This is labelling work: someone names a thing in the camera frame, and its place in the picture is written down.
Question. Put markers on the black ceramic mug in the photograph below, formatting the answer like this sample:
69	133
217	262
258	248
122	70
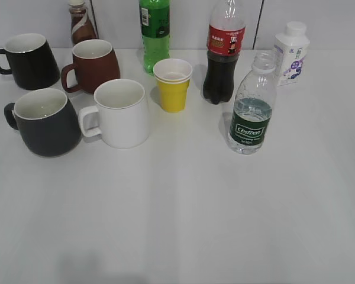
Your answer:
29	58

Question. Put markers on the cola bottle red label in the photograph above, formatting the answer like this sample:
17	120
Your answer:
226	31

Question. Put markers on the clear water bottle green label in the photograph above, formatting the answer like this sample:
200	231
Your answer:
253	105

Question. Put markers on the dark grey ceramic mug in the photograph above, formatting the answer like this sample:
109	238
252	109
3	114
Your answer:
46	120

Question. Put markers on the white ceramic mug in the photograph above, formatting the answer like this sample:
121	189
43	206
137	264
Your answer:
120	114

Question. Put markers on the brown red ceramic mug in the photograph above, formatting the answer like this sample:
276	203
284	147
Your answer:
94	63

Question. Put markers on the green soda bottle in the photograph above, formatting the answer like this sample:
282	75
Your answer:
155	31

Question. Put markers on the yellow paper cup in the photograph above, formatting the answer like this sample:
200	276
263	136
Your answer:
173	79

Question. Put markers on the brown coffee drink bottle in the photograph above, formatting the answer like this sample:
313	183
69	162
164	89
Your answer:
81	26

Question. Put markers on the white milk carton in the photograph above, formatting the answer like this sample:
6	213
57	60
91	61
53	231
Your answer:
291	47

